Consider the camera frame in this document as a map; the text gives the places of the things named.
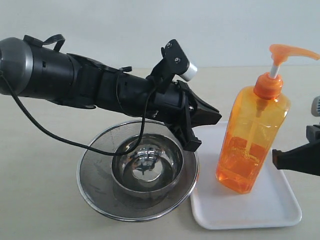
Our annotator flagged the orange pump soap bottle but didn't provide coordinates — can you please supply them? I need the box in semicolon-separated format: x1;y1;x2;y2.
215;44;320;194

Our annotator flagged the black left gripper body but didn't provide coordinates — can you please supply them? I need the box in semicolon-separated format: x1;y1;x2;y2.
147;80;191;128

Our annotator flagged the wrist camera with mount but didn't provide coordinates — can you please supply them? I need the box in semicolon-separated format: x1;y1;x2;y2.
306;95;320;145
149;39;198;94

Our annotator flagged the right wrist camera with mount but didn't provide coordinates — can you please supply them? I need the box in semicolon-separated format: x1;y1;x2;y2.
306;95;320;145

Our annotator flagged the white plastic tray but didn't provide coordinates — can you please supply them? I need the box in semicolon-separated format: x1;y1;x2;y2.
190;121;302;230

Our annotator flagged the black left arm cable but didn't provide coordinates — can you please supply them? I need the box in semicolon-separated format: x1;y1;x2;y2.
0;33;181;156

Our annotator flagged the steel mesh strainer basket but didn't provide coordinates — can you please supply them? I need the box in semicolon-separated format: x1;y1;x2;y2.
76;120;200;222

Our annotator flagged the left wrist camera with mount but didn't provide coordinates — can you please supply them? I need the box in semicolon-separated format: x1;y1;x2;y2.
149;39;198;94

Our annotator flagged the small stainless steel bowl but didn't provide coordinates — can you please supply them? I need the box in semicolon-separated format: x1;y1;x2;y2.
111;133;184;199

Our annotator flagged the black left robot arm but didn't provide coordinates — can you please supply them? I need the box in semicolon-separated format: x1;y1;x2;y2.
0;34;222;152

